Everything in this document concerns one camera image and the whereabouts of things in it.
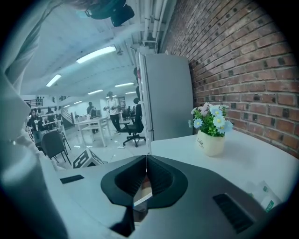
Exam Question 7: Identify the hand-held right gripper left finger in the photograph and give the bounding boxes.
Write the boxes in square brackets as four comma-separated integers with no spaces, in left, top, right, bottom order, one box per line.
[100,155,148,208]

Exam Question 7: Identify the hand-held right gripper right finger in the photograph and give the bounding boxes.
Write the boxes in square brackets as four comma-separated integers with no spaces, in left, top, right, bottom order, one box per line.
[146,155,189,209]

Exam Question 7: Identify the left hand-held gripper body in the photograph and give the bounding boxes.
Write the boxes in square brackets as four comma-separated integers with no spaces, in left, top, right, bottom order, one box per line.
[72,147,105,169]

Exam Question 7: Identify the white desk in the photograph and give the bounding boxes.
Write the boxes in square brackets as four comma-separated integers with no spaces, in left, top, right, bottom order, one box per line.
[150,129,299,212]

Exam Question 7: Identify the white table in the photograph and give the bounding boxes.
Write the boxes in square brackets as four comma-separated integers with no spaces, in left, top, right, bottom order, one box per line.
[76,116,111,148]

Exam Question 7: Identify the grey chair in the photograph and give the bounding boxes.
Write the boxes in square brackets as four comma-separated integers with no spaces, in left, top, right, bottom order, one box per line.
[41,130,72,167]

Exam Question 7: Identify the potted artificial flowers white pot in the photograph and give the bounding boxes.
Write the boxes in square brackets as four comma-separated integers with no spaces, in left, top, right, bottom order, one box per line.
[188,102,234,157]

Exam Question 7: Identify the black office chair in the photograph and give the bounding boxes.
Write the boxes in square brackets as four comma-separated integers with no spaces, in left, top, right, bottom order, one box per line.
[119,103,147,148]

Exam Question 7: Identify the grey metal cabinet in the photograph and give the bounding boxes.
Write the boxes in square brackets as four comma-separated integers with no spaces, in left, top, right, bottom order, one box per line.
[135,52,195,142]

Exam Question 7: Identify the white green packet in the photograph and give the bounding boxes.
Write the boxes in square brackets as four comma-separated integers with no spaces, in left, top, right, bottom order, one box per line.
[242,180,283,213]

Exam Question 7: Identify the person's white shirt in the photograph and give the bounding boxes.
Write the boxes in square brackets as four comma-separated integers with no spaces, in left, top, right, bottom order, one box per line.
[0,0,71,239]

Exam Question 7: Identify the white ceiling pipes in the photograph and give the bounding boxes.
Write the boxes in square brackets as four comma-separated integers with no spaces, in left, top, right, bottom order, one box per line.
[139,0,175,49]

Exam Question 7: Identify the black head-worn camera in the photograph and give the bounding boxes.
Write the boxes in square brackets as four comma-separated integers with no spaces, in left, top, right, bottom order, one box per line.
[85,0,135,28]

